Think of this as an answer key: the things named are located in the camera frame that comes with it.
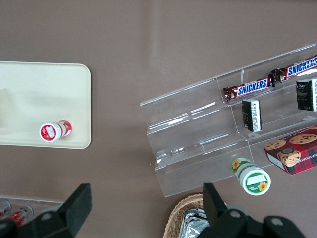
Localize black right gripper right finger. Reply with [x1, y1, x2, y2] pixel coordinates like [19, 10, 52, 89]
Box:
[202, 182, 307, 238]

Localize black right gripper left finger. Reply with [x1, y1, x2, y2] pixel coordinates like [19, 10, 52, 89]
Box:
[0, 182, 93, 238]

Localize tan oval wicker basket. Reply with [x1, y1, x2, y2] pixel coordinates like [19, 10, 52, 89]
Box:
[163, 193, 230, 238]

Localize beige plastic tray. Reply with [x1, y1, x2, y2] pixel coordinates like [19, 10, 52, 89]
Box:
[0, 61, 92, 150]

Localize stacked aluminium foil trays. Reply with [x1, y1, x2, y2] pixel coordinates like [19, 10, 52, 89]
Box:
[181, 207, 212, 238]

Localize clear acrylic bottle rack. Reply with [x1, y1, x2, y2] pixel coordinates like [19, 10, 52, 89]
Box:
[0, 195, 65, 225]

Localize green lid yogurt cup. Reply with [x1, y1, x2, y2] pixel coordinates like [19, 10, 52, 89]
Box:
[230, 157, 272, 196]

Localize clear acrylic stepped shelf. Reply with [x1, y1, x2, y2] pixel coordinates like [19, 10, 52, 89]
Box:
[139, 43, 317, 198]

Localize red cola bottle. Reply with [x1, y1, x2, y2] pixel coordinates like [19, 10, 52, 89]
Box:
[0, 199, 12, 219]
[6, 205, 34, 224]

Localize red lid yogurt cup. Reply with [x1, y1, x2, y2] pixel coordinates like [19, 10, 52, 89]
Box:
[39, 120, 73, 143]

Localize small black box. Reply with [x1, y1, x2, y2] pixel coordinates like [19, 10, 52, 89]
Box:
[296, 78, 317, 113]
[241, 99, 264, 133]

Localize red plaid cookie box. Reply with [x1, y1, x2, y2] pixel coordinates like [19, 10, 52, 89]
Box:
[264, 124, 317, 176]

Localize snickers chocolate bar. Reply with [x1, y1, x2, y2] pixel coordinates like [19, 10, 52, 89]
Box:
[268, 55, 317, 84]
[222, 77, 276, 104]

